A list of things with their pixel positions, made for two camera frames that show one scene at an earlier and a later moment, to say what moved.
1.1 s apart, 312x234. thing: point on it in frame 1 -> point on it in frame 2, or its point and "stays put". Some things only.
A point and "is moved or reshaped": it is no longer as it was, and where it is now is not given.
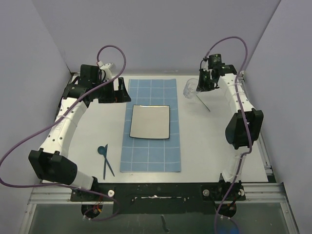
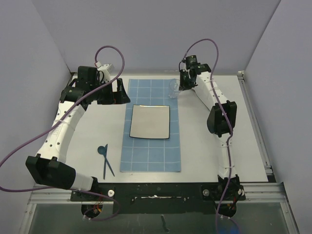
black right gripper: (202, 87) -> (183, 86)
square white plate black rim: (150, 122) stays put
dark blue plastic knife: (105, 155) stays put
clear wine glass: (190, 89) is moved or reshaped
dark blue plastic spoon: (101, 150) stays put
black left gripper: (116, 96) stays put
